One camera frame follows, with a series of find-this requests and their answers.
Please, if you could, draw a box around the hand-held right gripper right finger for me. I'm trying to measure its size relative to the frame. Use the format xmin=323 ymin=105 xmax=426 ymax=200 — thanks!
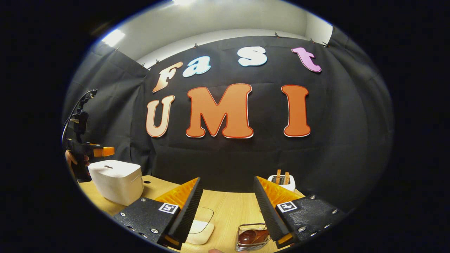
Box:
xmin=253 ymin=175 xmax=347 ymax=249

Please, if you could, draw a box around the ceiling light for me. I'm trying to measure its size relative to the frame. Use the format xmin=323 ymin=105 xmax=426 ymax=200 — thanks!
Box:
xmin=102 ymin=29 xmax=126 ymax=48

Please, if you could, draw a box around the metal wire chopstick holder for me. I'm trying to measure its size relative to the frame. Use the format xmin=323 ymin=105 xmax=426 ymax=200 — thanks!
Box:
xmin=235 ymin=223 xmax=271 ymax=252

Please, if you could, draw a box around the clear dish of white rice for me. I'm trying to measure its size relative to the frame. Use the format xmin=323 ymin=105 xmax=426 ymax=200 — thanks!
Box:
xmin=185 ymin=207 xmax=215 ymax=246

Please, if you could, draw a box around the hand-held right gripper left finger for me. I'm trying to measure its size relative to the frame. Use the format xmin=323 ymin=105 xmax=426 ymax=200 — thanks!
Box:
xmin=113 ymin=176 xmax=204 ymax=251

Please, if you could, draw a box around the white toaster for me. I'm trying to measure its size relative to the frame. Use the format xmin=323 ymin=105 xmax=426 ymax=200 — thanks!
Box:
xmin=268 ymin=175 xmax=296 ymax=192

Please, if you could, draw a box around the white rice cooker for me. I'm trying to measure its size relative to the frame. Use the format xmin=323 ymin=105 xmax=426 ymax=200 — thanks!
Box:
xmin=88 ymin=160 xmax=144 ymax=206

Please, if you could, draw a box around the brown wooden spoon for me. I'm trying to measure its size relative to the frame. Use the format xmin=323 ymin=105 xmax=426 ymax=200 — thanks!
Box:
xmin=238 ymin=229 xmax=270 ymax=245

